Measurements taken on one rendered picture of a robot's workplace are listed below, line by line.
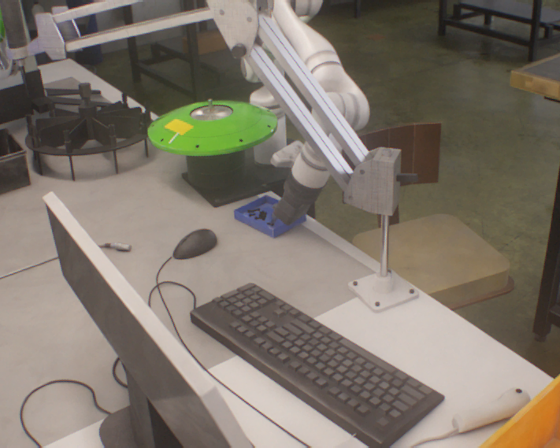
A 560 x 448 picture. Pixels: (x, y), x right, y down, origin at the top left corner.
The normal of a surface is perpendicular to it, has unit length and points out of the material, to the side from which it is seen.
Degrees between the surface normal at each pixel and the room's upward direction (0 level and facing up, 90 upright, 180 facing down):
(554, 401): 86
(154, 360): 76
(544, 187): 0
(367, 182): 90
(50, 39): 90
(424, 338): 0
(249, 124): 21
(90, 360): 0
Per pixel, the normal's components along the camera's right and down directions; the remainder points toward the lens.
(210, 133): -0.02, -0.67
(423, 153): 0.07, 0.50
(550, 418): 0.65, 0.29
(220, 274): -0.04, -0.86
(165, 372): -0.82, 0.10
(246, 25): -0.36, 0.49
